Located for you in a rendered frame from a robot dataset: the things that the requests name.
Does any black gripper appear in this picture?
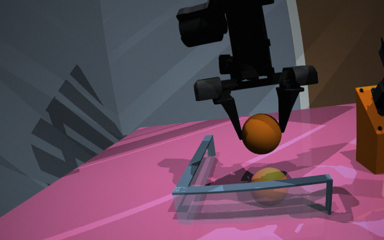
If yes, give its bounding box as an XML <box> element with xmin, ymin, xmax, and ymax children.
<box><xmin>194</xmin><ymin>33</ymin><xmax>319</xmax><ymax>140</ymax></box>

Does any dark brown ball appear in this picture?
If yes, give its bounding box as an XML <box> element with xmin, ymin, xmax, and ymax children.
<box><xmin>241</xmin><ymin>113</ymin><xmax>282</xmax><ymax>155</ymax></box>

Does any clear l-shaped low wall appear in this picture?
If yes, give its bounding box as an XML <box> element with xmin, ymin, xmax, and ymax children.
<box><xmin>172</xmin><ymin>137</ymin><xmax>331</xmax><ymax>225</ymax></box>

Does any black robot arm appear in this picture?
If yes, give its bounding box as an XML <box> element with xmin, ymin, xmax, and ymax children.
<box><xmin>176</xmin><ymin>0</ymin><xmax>384</xmax><ymax>115</ymax></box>

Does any see-through orange ball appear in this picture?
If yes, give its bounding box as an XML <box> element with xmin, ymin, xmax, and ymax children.
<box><xmin>251</xmin><ymin>167</ymin><xmax>287</xmax><ymax>183</ymax></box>

